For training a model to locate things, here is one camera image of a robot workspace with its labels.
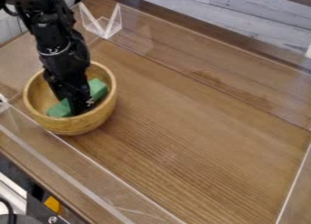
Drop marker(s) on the clear acrylic corner bracket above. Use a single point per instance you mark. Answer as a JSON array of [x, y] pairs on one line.
[[103, 27]]

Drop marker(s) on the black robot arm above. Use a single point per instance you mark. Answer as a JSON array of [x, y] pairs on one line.
[[48, 19]]

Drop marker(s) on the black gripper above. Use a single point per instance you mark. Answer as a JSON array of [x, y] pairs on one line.
[[65, 63]]

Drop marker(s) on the green rectangular block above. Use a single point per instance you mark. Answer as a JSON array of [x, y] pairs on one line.
[[99, 91]]

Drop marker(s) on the yellow black device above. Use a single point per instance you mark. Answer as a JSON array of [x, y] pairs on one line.
[[38, 211]]

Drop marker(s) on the clear acrylic front barrier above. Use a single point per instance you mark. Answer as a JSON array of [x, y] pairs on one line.
[[107, 184]]

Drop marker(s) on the brown wooden bowl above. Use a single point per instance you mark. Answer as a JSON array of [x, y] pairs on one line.
[[38, 100]]

